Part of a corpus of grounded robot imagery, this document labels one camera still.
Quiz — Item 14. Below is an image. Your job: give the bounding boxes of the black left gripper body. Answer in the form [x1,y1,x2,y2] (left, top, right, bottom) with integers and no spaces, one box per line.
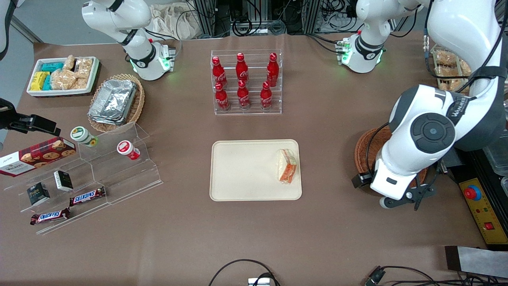
[352,172,373,189]

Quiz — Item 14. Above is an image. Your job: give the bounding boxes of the red Coca-Cola bottle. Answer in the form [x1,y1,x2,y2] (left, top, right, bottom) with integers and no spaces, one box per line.
[260,81,273,111]
[212,56,228,88]
[236,53,249,84]
[266,53,280,87]
[237,80,251,110]
[215,83,231,111]

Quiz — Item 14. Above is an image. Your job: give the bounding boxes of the white rectangular snack bin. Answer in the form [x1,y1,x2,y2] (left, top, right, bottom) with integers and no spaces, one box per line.
[26,56,100,97]

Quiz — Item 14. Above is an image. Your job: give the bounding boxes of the small black box white side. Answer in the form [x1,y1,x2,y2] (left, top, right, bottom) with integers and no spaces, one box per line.
[54,170,74,192]

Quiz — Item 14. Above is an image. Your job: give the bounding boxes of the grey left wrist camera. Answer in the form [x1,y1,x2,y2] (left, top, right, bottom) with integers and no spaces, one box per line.
[379,195,402,210]

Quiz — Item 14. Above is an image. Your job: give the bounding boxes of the green lid yogurt cup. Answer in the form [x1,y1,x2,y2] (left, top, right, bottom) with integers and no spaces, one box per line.
[70,126,99,148]

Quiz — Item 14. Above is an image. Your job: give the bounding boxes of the red emergency stop button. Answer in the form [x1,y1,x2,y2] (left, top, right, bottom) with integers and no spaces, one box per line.
[464,184,482,201]

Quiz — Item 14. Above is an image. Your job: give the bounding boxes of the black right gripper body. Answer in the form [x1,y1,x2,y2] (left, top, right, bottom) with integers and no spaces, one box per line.
[0,98,61,136]

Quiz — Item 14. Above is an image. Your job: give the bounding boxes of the beige plastic serving tray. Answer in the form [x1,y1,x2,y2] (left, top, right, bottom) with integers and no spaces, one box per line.
[209,139,303,202]

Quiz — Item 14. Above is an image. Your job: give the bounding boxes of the Snickers chocolate bar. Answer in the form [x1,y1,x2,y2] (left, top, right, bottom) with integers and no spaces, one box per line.
[30,207,71,226]
[69,186,107,207]

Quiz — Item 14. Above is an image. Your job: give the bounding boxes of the black looped cable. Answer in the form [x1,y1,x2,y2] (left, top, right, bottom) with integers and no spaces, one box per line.
[208,259,281,286]

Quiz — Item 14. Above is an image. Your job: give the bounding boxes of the black cable with connector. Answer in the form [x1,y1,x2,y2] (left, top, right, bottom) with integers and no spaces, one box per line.
[364,265,508,286]

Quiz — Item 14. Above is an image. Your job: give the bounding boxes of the triangle sandwich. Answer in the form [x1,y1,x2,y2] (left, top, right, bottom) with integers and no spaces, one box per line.
[276,149,298,185]

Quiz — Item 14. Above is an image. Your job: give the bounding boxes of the grey flat sheet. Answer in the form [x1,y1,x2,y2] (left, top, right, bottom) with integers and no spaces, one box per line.
[444,245,508,279]

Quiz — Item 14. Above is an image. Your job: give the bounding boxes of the beige cloth bag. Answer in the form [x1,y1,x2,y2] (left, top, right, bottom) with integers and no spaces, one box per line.
[148,3,208,41]

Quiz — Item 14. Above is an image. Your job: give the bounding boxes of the red tartan Walkers cookie box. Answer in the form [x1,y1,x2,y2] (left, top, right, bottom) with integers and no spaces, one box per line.
[0,137,77,178]

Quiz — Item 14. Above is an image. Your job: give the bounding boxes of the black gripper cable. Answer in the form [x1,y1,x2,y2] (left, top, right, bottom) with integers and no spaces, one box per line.
[358,122,393,178]

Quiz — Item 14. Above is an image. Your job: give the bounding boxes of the aluminium frame post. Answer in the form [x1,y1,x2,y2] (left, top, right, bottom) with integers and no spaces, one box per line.
[304,0,323,35]
[192,0,217,37]

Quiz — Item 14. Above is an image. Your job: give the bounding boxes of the clear acrylic bottle rack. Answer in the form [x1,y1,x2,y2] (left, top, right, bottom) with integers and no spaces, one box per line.
[210,49,283,116]

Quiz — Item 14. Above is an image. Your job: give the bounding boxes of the yellow snack packet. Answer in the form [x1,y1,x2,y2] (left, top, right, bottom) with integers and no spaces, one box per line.
[31,71,50,91]

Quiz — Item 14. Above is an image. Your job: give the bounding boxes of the red lid yogurt cup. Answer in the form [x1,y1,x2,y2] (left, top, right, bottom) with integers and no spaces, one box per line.
[117,140,141,161]

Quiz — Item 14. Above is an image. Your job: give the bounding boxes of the stacked aluminium foil trays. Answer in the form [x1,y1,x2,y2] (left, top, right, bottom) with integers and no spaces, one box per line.
[88,79,138,126]

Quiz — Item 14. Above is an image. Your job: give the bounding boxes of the round brown wicker basket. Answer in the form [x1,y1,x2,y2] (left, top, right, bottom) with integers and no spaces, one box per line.
[354,126,429,196]

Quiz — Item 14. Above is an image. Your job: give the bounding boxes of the small black box gold print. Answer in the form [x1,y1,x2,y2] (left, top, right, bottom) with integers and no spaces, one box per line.
[27,182,51,206]

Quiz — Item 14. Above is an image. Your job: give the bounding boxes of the clear acrylic step riser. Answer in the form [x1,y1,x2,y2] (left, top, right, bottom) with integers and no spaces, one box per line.
[77,121,164,205]
[3,149,110,236]

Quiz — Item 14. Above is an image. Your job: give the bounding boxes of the grey metal rail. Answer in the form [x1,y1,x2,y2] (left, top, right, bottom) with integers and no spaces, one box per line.
[9,15,44,44]

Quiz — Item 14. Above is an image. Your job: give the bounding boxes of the black arm base cable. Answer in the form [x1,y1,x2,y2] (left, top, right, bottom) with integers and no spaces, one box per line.
[142,27,184,57]
[305,32,346,55]

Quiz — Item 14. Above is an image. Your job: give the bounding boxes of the black cable tangle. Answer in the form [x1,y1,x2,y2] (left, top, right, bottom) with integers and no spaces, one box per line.
[216,0,306,37]

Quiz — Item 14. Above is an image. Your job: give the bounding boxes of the oval light wicker basket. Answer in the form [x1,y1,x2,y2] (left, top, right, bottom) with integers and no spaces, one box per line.
[87,73,146,134]

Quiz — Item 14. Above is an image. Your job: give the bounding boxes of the black machine with yellow panel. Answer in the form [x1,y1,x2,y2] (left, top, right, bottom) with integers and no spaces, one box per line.
[437,134,508,251]

